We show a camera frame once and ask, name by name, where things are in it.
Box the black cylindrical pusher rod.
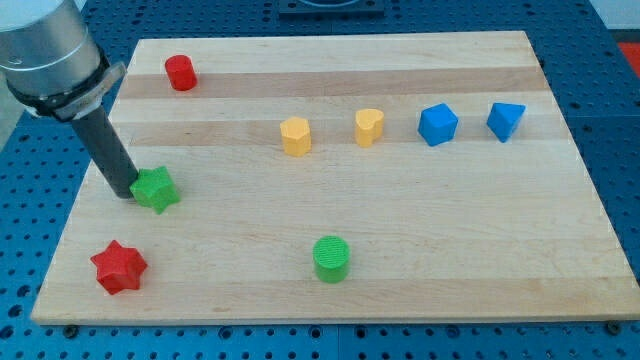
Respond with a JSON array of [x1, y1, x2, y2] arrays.
[[71, 106, 138, 199]]

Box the blue cube block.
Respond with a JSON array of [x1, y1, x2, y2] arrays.
[[418, 103, 459, 146]]

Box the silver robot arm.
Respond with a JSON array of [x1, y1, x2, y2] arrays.
[[1, 0, 138, 199]]

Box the green star block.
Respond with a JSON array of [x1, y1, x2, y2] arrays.
[[129, 166, 181, 214]]

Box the red cylinder block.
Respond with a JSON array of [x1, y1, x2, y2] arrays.
[[164, 54, 198, 91]]

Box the red star block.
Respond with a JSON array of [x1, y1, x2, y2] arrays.
[[90, 240, 148, 295]]

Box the yellow hexagon block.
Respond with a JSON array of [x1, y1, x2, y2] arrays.
[[280, 117, 311, 157]]

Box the green cylinder block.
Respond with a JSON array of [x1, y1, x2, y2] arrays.
[[312, 235, 351, 284]]

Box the yellow heart block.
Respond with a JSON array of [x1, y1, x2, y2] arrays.
[[354, 108, 385, 148]]

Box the wooden board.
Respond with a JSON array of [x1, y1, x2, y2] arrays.
[[32, 31, 639, 326]]

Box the blue triangular block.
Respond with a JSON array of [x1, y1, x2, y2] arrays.
[[487, 102, 526, 143]]

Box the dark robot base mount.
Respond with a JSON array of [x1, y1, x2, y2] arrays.
[[277, 0, 385, 17]]

